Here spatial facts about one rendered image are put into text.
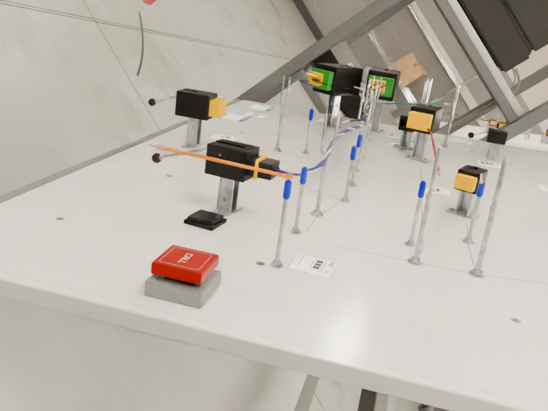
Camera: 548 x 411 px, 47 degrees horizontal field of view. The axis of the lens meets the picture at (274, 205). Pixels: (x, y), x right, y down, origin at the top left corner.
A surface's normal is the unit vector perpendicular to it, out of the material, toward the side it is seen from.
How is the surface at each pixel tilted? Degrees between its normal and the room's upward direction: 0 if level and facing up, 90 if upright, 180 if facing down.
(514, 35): 90
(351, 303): 48
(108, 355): 0
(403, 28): 90
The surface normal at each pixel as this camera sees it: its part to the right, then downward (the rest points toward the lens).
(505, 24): -0.22, 0.30
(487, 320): 0.13, -0.94
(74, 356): 0.80, -0.48
